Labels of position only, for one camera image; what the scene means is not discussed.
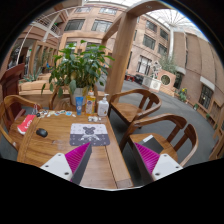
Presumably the yellow bottle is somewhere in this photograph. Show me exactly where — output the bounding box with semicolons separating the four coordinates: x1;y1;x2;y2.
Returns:
85;91;96;115

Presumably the wooden chair left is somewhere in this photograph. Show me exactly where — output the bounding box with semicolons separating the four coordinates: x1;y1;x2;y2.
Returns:
0;95;42;150

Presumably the wooden chair right near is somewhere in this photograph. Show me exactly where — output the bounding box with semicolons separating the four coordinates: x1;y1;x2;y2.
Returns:
118;113;199;168

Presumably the black computer mouse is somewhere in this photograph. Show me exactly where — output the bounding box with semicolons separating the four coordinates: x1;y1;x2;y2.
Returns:
36;128;48;137

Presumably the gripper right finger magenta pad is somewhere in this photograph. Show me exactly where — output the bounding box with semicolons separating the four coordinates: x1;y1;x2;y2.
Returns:
131;142;184;183

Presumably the potted green plant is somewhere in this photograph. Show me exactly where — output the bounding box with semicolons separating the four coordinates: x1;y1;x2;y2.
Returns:
48;43;114;108

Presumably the red pouch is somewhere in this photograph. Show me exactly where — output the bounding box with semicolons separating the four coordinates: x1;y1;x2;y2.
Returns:
17;114;34;135

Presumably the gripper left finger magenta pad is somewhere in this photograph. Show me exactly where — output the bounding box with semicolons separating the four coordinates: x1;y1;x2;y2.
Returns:
40;141;93;186

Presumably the wooden arch pillar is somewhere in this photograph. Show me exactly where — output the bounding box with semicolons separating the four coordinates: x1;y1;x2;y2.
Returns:
102;0;168;97

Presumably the wooden chair behind table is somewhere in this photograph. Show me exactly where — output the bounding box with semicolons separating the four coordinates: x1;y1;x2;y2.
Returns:
48;84;100;112

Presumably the white planter with statue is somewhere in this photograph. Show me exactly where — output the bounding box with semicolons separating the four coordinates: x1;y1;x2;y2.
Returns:
142;61;161;92

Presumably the blue tube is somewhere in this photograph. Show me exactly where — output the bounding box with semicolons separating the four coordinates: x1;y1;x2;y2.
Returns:
75;96;83;115

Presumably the wooden chair right far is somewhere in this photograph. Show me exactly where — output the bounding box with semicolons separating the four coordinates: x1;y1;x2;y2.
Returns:
108;89;162;125

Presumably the white pump bottle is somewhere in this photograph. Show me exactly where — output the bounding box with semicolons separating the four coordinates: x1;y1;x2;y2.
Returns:
97;94;109;117

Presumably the grey bear mouse pad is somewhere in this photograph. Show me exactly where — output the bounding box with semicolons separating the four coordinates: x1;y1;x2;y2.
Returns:
70;123;110;146

